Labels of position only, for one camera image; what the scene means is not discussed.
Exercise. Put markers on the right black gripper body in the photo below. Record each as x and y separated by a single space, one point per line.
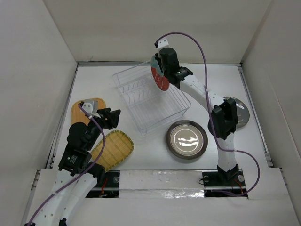
166 72

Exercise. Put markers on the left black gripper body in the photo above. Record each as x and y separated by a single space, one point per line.
101 121

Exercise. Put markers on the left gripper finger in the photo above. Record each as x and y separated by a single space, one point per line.
113 116
110 124

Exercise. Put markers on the green rimmed woven bamboo tray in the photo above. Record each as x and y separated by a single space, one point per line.
117 148

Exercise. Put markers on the red and teal floral plate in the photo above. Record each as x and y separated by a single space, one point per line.
159 78

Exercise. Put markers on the orange woven bamboo tray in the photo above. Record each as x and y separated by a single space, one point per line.
78 116

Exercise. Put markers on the brown rimmed beige plate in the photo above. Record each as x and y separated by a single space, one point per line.
186 140

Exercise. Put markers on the dark gold patterned plate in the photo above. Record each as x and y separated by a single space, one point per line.
242 112

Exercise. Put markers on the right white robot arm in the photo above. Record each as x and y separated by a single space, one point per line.
222 112

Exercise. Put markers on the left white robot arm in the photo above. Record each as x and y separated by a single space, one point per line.
76 175

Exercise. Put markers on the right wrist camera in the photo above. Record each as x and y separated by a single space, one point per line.
162 43

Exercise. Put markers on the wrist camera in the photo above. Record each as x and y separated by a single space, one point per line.
162 43
89 107

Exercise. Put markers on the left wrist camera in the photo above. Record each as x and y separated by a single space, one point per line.
89 107

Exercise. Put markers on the white wire dish rack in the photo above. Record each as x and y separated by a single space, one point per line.
149 106

